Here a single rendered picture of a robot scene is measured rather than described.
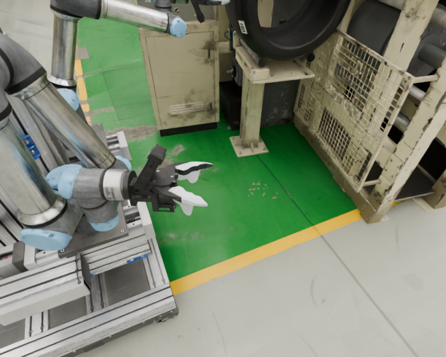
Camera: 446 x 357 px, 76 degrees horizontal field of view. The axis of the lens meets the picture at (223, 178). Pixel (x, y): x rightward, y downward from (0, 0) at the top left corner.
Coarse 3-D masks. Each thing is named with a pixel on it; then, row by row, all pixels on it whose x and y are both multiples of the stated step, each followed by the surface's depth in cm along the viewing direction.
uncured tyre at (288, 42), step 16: (240, 0) 127; (256, 0) 125; (320, 0) 158; (336, 0) 148; (240, 16) 131; (256, 16) 130; (304, 16) 164; (320, 16) 158; (336, 16) 139; (240, 32) 139; (256, 32) 135; (272, 32) 166; (288, 32) 167; (304, 32) 164; (320, 32) 144; (256, 48) 143; (272, 48) 143; (288, 48) 144; (304, 48) 147
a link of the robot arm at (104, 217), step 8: (112, 200) 75; (88, 208) 70; (96, 208) 70; (104, 208) 72; (112, 208) 74; (88, 216) 72; (96, 216) 72; (104, 216) 73; (112, 216) 75; (96, 224) 74; (104, 224) 75; (112, 224) 77
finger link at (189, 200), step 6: (180, 186) 64; (174, 192) 62; (180, 192) 62; (186, 192) 62; (186, 198) 61; (192, 198) 61; (198, 198) 61; (180, 204) 64; (186, 204) 62; (192, 204) 61; (198, 204) 61; (204, 204) 61; (186, 210) 64; (192, 210) 64
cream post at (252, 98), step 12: (264, 0) 164; (264, 12) 169; (264, 24) 174; (252, 84) 200; (264, 84) 202; (252, 96) 207; (252, 108) 214; (252, 120) 221; (240, 132) 241; (252, 132) 230
